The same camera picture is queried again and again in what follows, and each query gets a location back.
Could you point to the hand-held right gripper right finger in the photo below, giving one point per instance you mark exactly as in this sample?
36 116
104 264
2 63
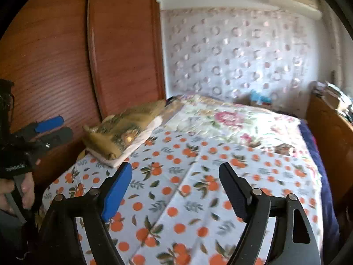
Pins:
234 190

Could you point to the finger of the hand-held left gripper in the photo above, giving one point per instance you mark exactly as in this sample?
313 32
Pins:
59 138
48 124

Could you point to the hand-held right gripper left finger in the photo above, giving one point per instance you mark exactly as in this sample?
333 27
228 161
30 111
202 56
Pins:
117 193

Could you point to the golden patterned garment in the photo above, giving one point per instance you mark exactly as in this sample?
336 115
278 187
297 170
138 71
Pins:
124 127

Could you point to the person's left hand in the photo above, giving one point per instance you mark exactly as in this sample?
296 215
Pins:
27 187

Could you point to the yellow cloth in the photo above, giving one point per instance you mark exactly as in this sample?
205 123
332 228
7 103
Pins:
82 155

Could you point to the cream folded cloth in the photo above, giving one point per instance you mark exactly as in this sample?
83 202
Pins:
129 154

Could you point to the floral blanket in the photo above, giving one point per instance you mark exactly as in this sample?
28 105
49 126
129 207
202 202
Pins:
220 118

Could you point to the brown wooden wardrobe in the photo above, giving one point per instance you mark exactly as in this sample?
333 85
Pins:
55 47

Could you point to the dark blue bedsheet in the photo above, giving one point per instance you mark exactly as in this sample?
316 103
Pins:
325 185

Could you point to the blue topped cardboard box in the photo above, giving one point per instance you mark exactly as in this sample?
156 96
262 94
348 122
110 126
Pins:
260 98

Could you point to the wooden sideboard cabinet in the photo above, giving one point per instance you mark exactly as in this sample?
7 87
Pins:
328 132

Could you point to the circle patterned sheer curtain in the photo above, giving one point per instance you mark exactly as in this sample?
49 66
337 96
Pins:
234 55

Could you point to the stack of books and papers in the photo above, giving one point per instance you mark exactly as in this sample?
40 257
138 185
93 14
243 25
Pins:
335 96

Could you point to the white bundled window curtain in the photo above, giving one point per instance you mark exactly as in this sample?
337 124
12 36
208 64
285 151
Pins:
335 47

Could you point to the wall air conditioner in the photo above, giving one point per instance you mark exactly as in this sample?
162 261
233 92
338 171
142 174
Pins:
292 0

